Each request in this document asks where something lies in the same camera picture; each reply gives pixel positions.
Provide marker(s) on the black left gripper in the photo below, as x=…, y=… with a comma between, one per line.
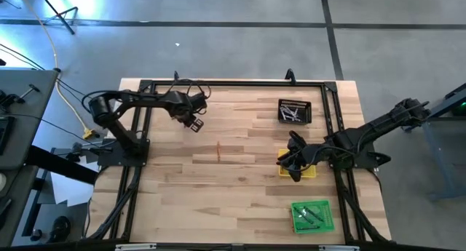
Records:
x=185, y=105

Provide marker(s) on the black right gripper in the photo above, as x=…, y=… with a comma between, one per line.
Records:
x=306, y=156

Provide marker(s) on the grey crayon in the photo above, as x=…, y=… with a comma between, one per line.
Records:
x=293, y=115
x=287, y=110
x=285, y=118
x=296, y=111
x=289, y=113

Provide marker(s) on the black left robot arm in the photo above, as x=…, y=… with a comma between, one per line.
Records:
x=123, y=138

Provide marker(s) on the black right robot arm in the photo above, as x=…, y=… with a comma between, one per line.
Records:
x=378, y=127

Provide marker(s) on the yellow slotted plastic basket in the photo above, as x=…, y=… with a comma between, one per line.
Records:
x=309, y=174

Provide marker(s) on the black slotted plastic basket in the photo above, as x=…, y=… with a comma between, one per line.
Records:
x=307, y=114

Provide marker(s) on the green slotted plastic basket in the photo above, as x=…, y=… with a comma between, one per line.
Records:
x=327, y=216

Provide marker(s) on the workbench with blue legs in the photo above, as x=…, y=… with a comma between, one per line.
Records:
x=437, y=156

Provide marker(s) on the black steel beam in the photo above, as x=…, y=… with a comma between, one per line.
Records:
x=62, y=165

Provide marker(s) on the white paper sheets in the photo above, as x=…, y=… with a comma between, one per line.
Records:
x=69, y=193

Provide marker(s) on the dark grey side table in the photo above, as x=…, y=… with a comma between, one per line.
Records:
x=32, y=127

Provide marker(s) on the black stand legs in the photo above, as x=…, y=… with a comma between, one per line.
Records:
x=54, y=10

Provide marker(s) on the black clamp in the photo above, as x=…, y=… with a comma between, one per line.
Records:
x=11, y=99

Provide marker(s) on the person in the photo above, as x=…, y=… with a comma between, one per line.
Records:
x=60, y=229

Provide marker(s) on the black caster wheel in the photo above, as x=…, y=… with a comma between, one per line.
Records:
x=35, y=235

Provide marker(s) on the white tape roll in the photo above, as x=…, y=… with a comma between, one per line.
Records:
x=2, y=182

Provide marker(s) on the black aluminium table frame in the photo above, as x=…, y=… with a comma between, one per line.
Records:
x=236, y=83

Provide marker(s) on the silver metal bracket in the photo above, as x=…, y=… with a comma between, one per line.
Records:
x=338, y=248
x=134, y=247

